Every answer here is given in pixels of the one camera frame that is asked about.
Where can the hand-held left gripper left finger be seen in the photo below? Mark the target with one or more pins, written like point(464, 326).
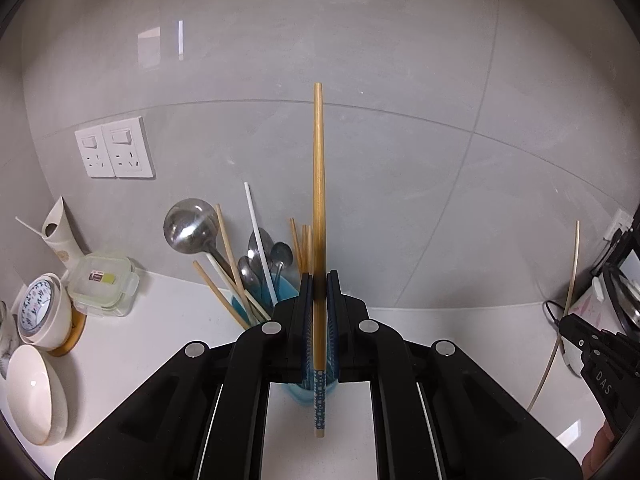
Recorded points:
point(306, 340)

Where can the small white bowl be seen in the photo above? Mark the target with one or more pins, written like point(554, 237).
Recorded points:
point(56, 320)

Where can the round wooden coaster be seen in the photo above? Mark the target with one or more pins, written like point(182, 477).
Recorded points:
point(75, 332)

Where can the glass container green lid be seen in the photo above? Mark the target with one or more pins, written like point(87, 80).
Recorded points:
point(102, 282)

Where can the steel spoon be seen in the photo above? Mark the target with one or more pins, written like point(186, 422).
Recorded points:
point(247, 272)
point(261, 252)
point(281, 255)

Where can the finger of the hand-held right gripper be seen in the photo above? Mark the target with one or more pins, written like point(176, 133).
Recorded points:
point(575, 332)

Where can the white plastic utensil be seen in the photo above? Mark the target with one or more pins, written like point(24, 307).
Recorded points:
point(232, 285)
point(257, 240)

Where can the tan wooden chopstick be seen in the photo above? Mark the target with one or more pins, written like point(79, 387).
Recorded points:
point(215, 290)
point(227, 250)
point(296, 245)

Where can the white wall socket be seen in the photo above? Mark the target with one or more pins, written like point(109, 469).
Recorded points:
point(617, 222)
point(127, 147)
point(92, 152)

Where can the brown chopstick blue patterned end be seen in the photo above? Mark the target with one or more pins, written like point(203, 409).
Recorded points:
point(319, 185)

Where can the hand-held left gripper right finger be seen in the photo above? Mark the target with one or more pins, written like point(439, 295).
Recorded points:
point(334, 340)

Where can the thin white stick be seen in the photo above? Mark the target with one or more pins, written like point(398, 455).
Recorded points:
point(27, 225)

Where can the plain pale wooden chopstick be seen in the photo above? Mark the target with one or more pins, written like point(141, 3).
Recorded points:
point(572, 270)

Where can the steel ladle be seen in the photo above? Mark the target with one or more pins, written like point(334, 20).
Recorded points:
point(190, 225)

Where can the blue utensil holder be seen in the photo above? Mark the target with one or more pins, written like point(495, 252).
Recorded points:
point(286, 292)

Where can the plain brown wooden chopstick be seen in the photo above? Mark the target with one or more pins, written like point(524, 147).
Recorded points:
point(305, 247)
point(310, 247)

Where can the large white bowl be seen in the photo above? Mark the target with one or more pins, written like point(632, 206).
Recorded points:
point(35, 395)

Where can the person's right hand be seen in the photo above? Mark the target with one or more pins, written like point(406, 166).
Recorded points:
point(597, 450)

